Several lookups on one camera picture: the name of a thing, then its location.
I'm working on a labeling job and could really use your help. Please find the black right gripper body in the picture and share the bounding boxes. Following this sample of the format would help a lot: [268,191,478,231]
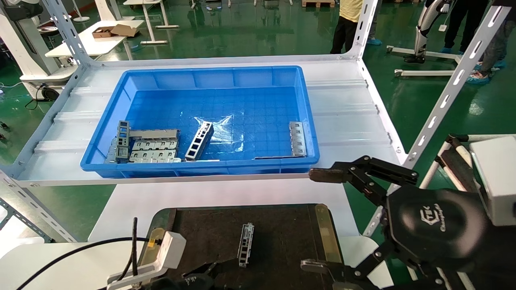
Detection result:
[386,187,516,290]

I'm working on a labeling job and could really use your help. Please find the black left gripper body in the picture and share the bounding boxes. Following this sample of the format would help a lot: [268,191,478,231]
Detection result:
[141,274,214,290]

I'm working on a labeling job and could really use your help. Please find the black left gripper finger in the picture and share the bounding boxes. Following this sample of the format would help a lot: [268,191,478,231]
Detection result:
[199,261,221,279]

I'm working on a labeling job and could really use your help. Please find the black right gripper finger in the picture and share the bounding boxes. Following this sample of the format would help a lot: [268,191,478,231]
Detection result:
[309,156,419,207]
[300,241,446,290]

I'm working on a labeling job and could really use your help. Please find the long grey metal channel part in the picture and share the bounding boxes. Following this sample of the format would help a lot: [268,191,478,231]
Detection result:
[237,222,255,269]

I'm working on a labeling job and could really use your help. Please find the white robot base machine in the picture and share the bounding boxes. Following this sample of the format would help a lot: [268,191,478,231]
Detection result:
[0,0,78,101]

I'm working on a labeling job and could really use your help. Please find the black container tray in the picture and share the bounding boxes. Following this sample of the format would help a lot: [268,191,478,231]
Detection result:
[135,203,352,290]

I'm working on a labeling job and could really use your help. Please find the flat slotted metal plate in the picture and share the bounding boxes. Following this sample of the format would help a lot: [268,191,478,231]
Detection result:
[129,150,182,164]
[132,139,179,151]
[289,121,308,157]

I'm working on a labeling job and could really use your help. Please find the white black tube stand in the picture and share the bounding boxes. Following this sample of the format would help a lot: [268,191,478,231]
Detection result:
[419,133,484,194]

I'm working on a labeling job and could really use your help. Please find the clear plastic film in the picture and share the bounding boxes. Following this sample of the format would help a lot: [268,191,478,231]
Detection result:
[193,116,245,152]

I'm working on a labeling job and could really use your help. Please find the blue plastic bin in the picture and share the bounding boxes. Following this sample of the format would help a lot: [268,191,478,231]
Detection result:
[80,66,321,178]

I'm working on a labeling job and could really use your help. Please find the person in yellow shirt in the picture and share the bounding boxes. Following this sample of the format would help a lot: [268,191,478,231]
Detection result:
[329,0,364,55]

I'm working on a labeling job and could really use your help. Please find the person in light grey trousers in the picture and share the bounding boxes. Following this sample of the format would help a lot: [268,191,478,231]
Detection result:
[366,0,383,46]

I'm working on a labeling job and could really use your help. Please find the long grey metal bar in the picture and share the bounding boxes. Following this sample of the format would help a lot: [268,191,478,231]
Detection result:
[129,129,180,141]

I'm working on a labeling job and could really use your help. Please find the white black humanoid robot leg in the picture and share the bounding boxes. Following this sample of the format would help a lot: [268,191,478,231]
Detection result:
[403,0,452,64]

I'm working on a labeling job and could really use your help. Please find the person with colourful shoes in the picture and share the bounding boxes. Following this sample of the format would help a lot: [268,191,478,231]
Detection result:
[466,18,516,85]

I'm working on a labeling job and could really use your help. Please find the person in black trousers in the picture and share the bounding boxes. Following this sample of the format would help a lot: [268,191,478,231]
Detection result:
[441,0,499,55]

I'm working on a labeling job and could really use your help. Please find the white table with legs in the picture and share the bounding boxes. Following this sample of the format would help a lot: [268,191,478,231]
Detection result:
[123,0,180,45]

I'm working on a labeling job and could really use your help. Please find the white work table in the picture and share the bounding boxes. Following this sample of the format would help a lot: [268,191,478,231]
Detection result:
[45,19,145,61]

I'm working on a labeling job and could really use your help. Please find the open cardboard box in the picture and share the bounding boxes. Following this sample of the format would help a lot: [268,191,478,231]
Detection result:
[92,24,140,39]

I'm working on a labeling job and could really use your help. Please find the white floor stand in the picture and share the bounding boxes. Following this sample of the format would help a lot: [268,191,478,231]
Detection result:
[72,0,90,23]

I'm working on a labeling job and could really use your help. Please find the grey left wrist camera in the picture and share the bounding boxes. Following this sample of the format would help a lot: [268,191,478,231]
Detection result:
[107,230,187,290]

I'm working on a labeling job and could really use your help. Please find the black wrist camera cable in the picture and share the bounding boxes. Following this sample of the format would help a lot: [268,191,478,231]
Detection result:
[16,217,162,290]

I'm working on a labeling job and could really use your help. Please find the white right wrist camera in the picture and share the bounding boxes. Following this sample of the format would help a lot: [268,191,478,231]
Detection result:
[469,136,516,226]

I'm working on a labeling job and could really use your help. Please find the metal frame part with windows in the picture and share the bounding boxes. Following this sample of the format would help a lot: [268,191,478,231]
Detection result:
[185,121,214,162]

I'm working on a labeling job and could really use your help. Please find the white floor frame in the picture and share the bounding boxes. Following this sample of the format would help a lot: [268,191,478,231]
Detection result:
[386,45,470,77]

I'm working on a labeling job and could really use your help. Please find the grey perforated metal bracket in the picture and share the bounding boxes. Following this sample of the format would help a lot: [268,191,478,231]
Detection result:
[107,120,131,164]

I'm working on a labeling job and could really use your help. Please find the black floor cable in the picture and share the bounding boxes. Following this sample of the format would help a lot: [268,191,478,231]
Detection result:
[24,84,46,110]

